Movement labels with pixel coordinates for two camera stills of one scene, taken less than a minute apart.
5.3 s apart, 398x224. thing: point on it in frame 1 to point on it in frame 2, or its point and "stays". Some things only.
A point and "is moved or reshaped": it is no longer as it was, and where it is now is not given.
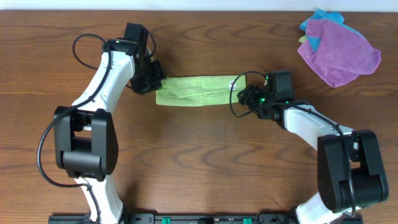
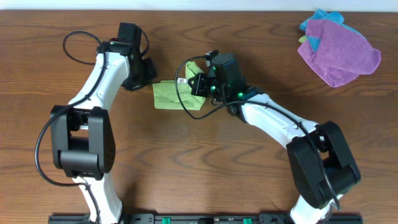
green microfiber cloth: [200, 90] is moved or reshaped
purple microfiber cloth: [340, 55] stays
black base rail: [198, 218] stays
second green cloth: [302, 39] stays
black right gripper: [250, 93] to [197, 88]
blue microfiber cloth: [329, 16] stays
